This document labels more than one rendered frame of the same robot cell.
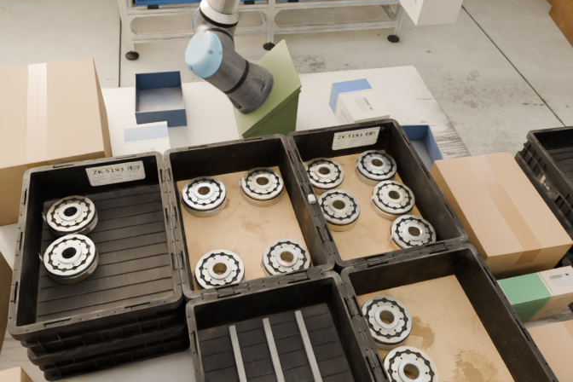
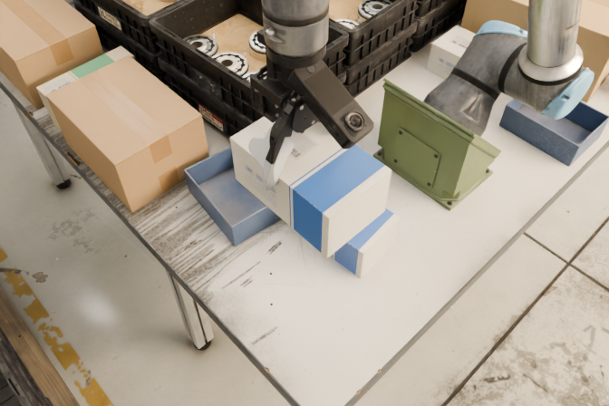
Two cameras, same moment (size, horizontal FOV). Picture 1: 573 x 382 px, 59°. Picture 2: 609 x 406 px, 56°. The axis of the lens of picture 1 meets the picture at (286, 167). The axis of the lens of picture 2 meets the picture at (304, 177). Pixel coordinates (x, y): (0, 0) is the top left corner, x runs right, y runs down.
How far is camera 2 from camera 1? 1.97 m
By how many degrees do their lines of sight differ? 82
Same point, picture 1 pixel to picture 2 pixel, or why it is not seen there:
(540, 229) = (79, 92)
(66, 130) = not seen: outside the picture
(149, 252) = not seen: outside the picture
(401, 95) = (303, 320)
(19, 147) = not seen: outside the picture
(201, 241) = not seen: outside the picture
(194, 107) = (521, 149)
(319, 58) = not seen: outside the picture
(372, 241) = (229, 43)
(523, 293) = (94, 63)
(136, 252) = not seen: outside the picture
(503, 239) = (115, 72)
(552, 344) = (75, 24)
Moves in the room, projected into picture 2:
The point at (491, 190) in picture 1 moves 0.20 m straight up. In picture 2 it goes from (131, 109) to (108, 32)
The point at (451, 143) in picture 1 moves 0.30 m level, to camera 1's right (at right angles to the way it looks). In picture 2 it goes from (194, 262) to (46, 323)
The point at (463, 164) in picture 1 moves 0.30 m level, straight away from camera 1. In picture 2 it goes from (168, 123) to (146, 236)
